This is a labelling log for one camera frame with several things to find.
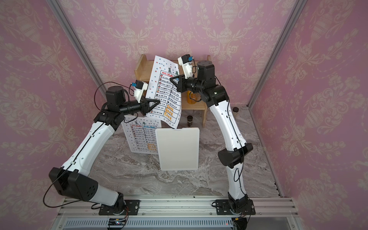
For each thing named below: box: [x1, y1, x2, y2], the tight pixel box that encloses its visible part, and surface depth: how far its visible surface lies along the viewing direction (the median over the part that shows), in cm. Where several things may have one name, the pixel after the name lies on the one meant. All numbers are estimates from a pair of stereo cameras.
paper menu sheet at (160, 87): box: [145, 55, 182, 129], surface depth 68 cm
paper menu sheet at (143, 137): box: [129, 123, 158, 152], surface depth 86 cm
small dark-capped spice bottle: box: [186, 115, 194, 127], surface depth 104 cm
